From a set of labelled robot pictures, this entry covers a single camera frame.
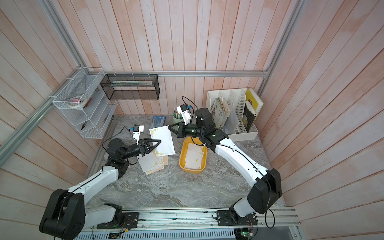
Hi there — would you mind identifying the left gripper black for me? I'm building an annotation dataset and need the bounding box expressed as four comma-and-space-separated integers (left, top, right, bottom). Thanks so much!
121, 137, 161, 160

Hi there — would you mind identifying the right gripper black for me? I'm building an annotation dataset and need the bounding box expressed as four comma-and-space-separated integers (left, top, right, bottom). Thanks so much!
169, 122, 206, 141

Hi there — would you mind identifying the white yellow-pattern paper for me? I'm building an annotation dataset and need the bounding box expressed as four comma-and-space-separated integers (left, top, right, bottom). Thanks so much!
149, 126, 175, 157
139, 153, 164, 173

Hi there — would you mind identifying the yellow plastic storage box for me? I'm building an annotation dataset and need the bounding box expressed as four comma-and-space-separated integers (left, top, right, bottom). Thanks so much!
179, 137, 208, 174

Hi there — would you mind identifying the pink lined paper sheet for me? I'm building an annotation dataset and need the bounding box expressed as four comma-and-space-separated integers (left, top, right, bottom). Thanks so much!
163, 156, 169, 166

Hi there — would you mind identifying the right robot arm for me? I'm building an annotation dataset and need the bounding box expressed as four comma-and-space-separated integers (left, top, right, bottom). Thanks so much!
168, 104, 282, 220

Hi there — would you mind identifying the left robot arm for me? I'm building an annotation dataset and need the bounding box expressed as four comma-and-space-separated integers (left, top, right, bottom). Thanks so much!
39, 139, 161, 240

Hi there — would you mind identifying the stack of stationery paper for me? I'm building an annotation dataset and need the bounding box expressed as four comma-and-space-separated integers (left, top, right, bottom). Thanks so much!
185, 143, 204, 170

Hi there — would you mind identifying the green pen holder cup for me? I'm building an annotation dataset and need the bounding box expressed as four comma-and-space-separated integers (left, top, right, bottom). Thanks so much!
173, 111, 184, 124

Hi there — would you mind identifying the blue booklet on table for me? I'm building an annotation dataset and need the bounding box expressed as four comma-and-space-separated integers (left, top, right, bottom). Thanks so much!
150, 116, 166, 129

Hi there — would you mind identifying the illustrated magazine in organizer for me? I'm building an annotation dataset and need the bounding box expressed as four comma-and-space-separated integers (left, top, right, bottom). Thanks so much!
211, 98, 231, 130

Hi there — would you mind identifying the grey folder in organizer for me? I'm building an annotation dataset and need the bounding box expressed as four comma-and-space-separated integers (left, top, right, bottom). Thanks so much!
223, 104, 240, 135

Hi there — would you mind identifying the white plastic file organizer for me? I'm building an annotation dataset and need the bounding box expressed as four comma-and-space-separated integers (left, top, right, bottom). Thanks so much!
206, 88, 258, 142

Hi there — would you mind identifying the dark book in organizer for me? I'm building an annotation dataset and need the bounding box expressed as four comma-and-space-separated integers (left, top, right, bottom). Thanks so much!
242, 101, 257, 132

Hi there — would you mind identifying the yellow book in organizer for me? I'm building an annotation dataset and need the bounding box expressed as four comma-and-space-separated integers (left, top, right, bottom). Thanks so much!
246, 88, 264, 115

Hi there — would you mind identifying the tape roll on shelf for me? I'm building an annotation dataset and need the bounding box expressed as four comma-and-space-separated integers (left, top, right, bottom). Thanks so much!
66, 96, 88, 109

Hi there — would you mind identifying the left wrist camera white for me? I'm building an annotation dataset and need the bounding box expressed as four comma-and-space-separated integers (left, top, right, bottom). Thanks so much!
130, 125, 144, 144

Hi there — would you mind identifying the black mesh wall basket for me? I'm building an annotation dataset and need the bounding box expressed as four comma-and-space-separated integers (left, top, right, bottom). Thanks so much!
101, 74, 161, 101

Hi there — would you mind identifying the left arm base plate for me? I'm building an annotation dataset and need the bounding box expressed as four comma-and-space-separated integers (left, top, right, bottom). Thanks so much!
97, 212, 139, 230

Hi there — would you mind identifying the white mesh wall shelf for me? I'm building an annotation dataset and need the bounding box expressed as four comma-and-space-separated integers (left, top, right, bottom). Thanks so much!
53, 68, 118, 139

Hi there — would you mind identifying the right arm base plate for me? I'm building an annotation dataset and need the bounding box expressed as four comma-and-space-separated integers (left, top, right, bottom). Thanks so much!
215, 210, 257, 227

